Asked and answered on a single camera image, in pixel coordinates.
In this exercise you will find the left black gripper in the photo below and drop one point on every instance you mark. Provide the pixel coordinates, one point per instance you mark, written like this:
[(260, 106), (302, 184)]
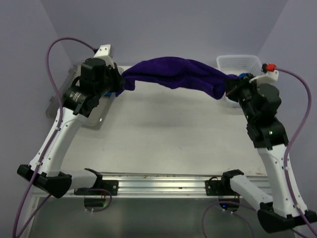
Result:
[(120, 80)]

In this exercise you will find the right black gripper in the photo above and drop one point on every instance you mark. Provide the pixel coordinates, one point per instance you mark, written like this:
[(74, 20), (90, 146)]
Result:
[(232, 86)]

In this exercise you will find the purple towel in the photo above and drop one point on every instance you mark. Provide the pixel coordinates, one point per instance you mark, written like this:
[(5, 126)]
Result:
[(175, 72)]

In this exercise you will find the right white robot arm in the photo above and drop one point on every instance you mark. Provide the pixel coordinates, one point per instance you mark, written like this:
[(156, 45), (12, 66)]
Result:
[(283, 209)]

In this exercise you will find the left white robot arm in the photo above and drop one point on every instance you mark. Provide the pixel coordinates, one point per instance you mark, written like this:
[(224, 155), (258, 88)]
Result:
[(49, 159)]

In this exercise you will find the white plastic basket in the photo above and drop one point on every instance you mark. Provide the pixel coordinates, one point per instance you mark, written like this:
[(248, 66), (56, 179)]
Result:
[(234, 65)]

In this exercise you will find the clear plastic bin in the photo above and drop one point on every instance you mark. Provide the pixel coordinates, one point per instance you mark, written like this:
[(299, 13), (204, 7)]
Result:
[(81, 94)]

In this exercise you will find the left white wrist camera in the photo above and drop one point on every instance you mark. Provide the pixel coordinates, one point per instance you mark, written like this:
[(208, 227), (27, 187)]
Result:
[(104, 51)]

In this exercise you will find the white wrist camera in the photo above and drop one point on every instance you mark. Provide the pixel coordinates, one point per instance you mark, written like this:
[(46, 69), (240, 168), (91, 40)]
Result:
[(270, 75), (104, 51)]

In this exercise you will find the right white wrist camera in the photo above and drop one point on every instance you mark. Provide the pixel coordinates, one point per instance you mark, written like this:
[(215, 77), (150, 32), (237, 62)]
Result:
[(270, 75)]

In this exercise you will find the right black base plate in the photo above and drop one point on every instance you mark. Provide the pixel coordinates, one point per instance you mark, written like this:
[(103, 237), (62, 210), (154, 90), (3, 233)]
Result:
[(214, 187)]

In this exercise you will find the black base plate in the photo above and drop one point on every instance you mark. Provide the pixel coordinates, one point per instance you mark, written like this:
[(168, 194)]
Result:
[(110, 185), (214, 187)]

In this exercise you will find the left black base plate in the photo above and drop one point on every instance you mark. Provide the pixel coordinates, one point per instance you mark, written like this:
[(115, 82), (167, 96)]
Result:
[(110, 185)]

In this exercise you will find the aluminium mounting rail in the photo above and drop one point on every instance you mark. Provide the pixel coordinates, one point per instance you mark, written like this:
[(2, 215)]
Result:
[(130, 185)]

